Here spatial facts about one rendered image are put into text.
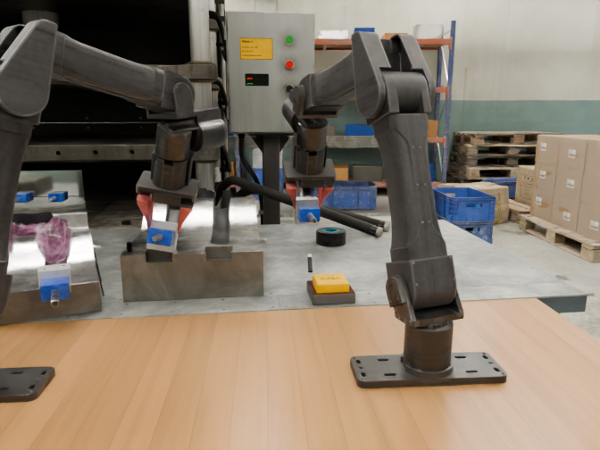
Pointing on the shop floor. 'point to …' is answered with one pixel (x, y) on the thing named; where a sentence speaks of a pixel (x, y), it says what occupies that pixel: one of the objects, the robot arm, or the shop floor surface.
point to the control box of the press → (265, 85)
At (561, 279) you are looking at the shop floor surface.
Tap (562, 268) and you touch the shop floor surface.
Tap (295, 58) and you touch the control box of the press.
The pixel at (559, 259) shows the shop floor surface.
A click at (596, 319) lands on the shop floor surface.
